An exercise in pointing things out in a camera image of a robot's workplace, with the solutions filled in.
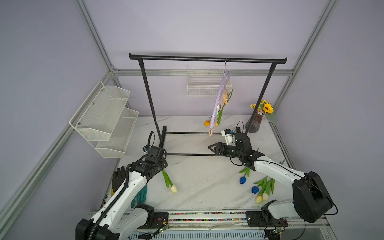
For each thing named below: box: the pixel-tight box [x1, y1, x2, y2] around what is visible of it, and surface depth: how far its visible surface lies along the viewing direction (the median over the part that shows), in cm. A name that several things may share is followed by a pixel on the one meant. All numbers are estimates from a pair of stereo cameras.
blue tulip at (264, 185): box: [251, 176, 275, 196], surface depth 84 cm
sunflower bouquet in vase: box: [245, 99, 276, 134], surface depth 92 cm
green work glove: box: [130, 184, 148, 208], surface depth 81 cm
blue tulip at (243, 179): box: [238, 167, 251, 185], surface depth 88 cm
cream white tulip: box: [162, 169, 178, 194], surface depth 78 cm
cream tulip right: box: [262, 178, 276, 202], surface depth 81 cm
